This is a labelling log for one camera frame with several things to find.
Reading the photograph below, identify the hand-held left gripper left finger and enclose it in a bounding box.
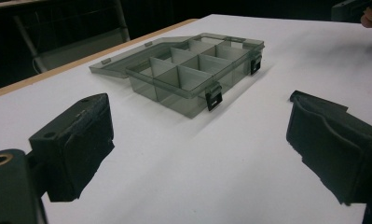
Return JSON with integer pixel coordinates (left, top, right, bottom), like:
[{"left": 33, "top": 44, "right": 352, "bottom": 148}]
[{"left": 28, "top": 92, "right": 116, "bottom": 203}]

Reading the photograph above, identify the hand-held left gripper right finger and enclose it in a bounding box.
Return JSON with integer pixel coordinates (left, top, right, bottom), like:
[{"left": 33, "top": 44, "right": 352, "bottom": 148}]
[{"left": 285, "top": 90, "right": 372, "bottom": 206}]

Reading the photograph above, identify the clear grey compartment box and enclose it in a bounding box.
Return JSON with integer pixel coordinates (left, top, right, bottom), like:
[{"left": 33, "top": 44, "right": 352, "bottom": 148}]
[{"left": 89, "top": 32, "right": 266, "bottom": 119}]

